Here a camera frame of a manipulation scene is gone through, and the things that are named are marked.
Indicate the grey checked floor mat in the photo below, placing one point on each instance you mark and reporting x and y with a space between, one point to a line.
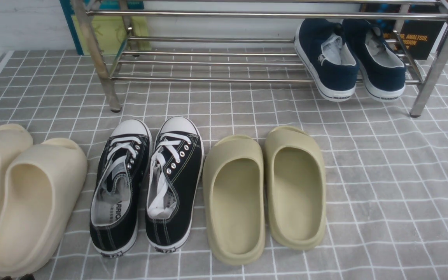
387 173

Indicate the right olive green slide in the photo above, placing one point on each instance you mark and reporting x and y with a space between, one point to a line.
296 188

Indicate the black box orange text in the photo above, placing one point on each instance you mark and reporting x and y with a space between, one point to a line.
418 36

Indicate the black canvas sneaker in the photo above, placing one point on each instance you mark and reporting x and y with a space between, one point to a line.
174 174
113 217

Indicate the right navy blue sneaker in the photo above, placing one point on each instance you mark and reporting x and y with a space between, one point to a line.
383 72

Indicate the navy blue sneaker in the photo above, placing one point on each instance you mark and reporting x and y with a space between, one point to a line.
383 72
321 46

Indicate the olive green slide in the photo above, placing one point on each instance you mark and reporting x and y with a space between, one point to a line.
296 188
233 187

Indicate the right cream slide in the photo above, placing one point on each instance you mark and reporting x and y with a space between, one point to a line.
42 186

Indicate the left navy blue sneaker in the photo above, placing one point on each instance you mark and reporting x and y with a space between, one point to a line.
321 46

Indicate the metal shoe rack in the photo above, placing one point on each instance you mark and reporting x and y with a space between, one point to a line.
108 76

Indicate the left olive green slide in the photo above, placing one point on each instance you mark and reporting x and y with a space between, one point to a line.
233 187

